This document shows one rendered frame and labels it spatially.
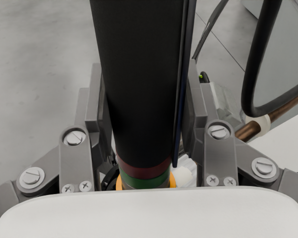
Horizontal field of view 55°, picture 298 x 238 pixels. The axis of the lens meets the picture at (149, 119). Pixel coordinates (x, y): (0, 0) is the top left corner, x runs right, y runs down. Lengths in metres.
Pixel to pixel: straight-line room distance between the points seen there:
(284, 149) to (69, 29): 2.80
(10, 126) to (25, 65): 0.71
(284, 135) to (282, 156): 0.04
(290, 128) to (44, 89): 2.15
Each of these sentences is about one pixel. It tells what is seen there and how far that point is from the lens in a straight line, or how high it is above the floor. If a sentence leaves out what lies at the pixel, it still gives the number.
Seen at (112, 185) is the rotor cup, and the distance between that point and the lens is 0.47.
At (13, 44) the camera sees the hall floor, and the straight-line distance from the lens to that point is 3.17.
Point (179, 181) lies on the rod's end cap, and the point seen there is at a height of 1.42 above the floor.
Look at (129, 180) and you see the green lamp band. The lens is 0.18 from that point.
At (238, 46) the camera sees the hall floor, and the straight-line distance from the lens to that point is 2.94.
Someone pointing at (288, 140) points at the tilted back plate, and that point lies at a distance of 0.62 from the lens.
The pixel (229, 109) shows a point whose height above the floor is 1.14.
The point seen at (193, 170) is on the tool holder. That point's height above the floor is 1.41.
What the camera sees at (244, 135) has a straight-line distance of 0.28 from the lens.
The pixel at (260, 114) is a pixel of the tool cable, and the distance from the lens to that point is 0.27.
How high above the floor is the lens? 1.63
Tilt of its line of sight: 49 degrees down
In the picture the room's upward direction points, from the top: 1 degrees counter-clockwise
